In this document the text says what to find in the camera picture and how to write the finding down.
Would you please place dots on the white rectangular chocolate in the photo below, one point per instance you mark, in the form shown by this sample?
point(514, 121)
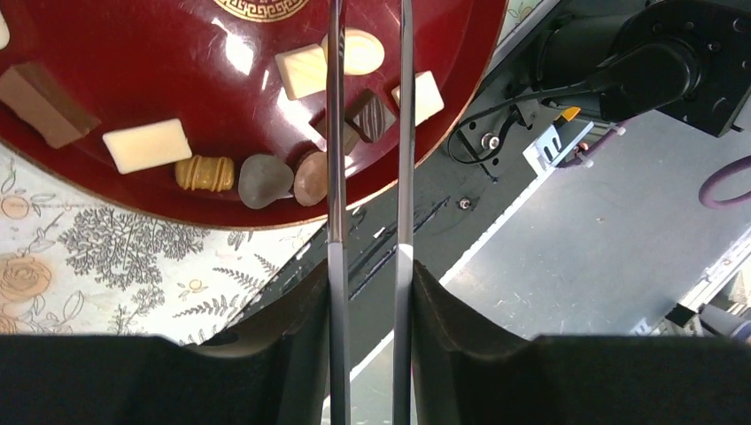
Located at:
point(139, 148)

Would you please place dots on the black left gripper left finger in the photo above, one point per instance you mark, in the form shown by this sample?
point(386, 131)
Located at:
point(269, 369)

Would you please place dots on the white square chocolate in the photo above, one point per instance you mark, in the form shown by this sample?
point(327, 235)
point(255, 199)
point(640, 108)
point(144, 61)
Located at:
point(303, 71)

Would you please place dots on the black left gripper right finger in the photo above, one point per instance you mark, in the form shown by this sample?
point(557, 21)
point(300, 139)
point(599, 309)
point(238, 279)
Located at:
point(468, 370)

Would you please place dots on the red round tray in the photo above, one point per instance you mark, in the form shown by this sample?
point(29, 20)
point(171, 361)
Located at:
point(134, 63)

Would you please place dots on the floral tablecloth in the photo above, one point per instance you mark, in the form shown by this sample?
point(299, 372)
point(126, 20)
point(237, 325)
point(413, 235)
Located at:
point(72, 262)

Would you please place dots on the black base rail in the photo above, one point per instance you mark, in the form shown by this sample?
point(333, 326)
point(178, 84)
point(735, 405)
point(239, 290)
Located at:
point(492, 234)

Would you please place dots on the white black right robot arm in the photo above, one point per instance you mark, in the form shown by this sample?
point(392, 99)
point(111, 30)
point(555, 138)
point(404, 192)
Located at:
point(689, 60)

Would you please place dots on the silver serving tongs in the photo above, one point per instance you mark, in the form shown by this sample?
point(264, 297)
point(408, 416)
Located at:
point(339, 354)

